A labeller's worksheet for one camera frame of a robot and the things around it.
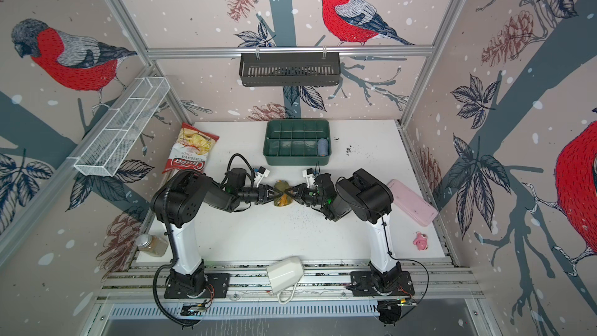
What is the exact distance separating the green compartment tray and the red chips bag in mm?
287

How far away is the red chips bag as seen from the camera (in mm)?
988

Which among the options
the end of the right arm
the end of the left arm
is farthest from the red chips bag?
the end of the right arm

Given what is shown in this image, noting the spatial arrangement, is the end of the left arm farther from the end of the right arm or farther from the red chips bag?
the red chips bag

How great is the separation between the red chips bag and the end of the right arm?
0.46 metres

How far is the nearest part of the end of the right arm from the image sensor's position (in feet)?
2.60

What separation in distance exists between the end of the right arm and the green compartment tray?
0.16 m

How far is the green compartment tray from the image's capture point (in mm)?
1036
